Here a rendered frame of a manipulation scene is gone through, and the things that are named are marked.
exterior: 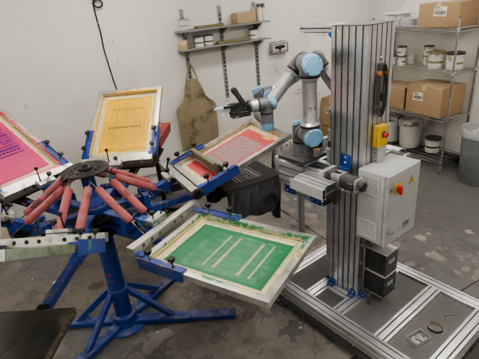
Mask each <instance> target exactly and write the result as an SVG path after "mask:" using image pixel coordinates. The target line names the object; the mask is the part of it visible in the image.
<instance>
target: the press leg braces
mask: <svg viewBox="0 0 479 359"><path fill-rule="evenodd" d="M126 282H127V283H128V287H127V289H126V290H127V293H128V294H129V295H131V296H133V297H134V298H136V299H138V300H139V301H142V302H143V303H145V304H147V305H149V306H150V307H152V308H154V309H155V310H157V311H159V312H161V313H163V318H177V313H178V311H172V310H170V309H169V308H167V307H165V306H164V305H162V304H160V303H158V302H157V301H155V300H153V299H151V298H150V297H148V296H146V295H145V294H143V293H141V292H139V291H137V290H136V289H135V288H137V289H142V290H149V292H148V293H151V294H154V295H155V294H156V293H157V292H158V291H159V290H160V289H161V288H163V286H161V285H158V284H157V285H156V286H154V285H149V284H143V283H135V282H130V281H126ZM104 299H105V302H104V304H103V307H102V309H101V311H100V314H99V316H98V319H97V321H96V324H95V326H94V328H93V331H92V333H91V336H90V338H89V340H88V343H87V345H86V348H85V350H84V351H83V352H81V353H80V355H82V356H83V357H85V358H87V357H88V356H89V355H90V354H91V353H92V352H93V351H94V350H96V349H97V348H98V347H99V346H97V345H96V341H97V339H98V336H99V334H100V331H101V328H102V327H103V324H104V321H105V318H106V316H107V314H108V312H109V309H110V306H111V304H112V302H113V295H111V294H109V293H108V291H107V289H106V290H105V291H104V292H103V293H102V294H101V295H100V296H99V297H97V299H96V300H95V301H94V302H92V304H91V305H90V306H89V307H87V309H86V310H85V311H84V312H83V313H82V314H81V315H80V316H79V317H76V318H75V320H74V322H73V324H75V323H87V321H88V319H89V317H90V316H89V315H90V314H91V313H92V311H93V310H94V309H95V308H96V307H97V306H98V305H99V304H100V303H101V302H102V301H103V300H104Z"/></svg>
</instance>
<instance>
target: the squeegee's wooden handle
mask: <svg viewBox="0 0 479 359"><path fill-rule="evenodd" d="M191 153H192V155H193V157H195V158H197V159H198V160H199V161H201V162H202V163H204V164H205V165H207V166H208V167H209V168H212V169H214V170H216V171H217V172H219V171H220V170H219V168H218V166H217V163H216V162H214V161H213V160H211V159H210V158H208V157H206V156H205V155H203V154H202V153H201V152H199V151H197V150H196V149H194V148H192V149H191Z"/></svg>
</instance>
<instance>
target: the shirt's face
mask: <svg viewBox="0 0 479 359"><path fill-rule="evenodd" d="M248 166H249V167H251V168H252V169H254V170H256V171H258V172H259V173H261V174H263V175H262V176H259V177H255V178H253V179H249V180H246V181H243V182H240V183H235V182H234V181H232V180H231V179H230V180H228V181H226V182H225V183H224V184H221V185H220V186H219V187H221V188H222V189H223V190H224V191H229V190H232V189H236V188H238V187H242V186H245V185H247V184H251V183H253V182H258V181H260V180H264V179H266V178H269V177H273V176H275V175H278V174H279V173H278V172H276V171H274V170H273V169H271V168H269V167H267V166H265V165H263V164H262V163H260V162H258V161H255V162H253V163H252V164H250V165H248Z"/></svg>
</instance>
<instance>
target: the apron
mask: <svg viewBox="0 0 479 359"><path fill-rule="evenodd" d="M189 66H190V67H191V69H192V70H193V72H194V74H195V76H196V79H195V78H191V79H189V80H187V76H188V71H189ZM185 82H186V84H185V96H184V100H183V102H182V104H181V105H180V107H179V108H178V109H177V119H178V124H179V129H180V137H181V142H182V150H186V149H190V148H194V147H193V146H192V145H191V143H192V142H196V143H197V144H196V147H197V146H198V145H200V144H203V145H206V144H207V143H209V142H211V141H212V140H214V139H216V138H217V137H219V130H218V120H217V111H216V110H212V108H214V107H215V106H216V102H215V101H213V100H211V99H210V98H208V97H207V96H206V95H205V92H204V90H203V88H202V86H201V84H200V82H199V80H198V77H197V74H196V72H195V70H194V68H193V67H192V65H191V63H188V64H187V74H186V80H185Z"/></svg>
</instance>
